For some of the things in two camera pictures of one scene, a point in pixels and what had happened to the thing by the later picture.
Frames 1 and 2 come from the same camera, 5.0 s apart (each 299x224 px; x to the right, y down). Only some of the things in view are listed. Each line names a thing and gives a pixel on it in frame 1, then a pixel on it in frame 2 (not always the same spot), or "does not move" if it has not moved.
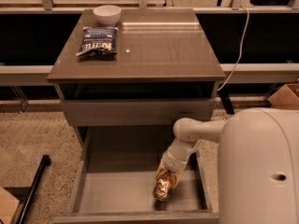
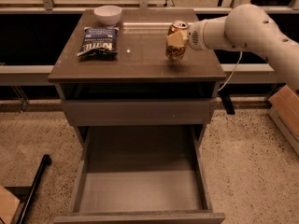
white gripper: x=173 y=161 -> x=195 y=35
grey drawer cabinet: x=124 y=77 does not move
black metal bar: x=45 y=162 does not move
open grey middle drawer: x=115 y=179 does not move
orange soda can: x=161 y=191 -> x=172 y=51
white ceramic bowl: x=107 y=15 does not move
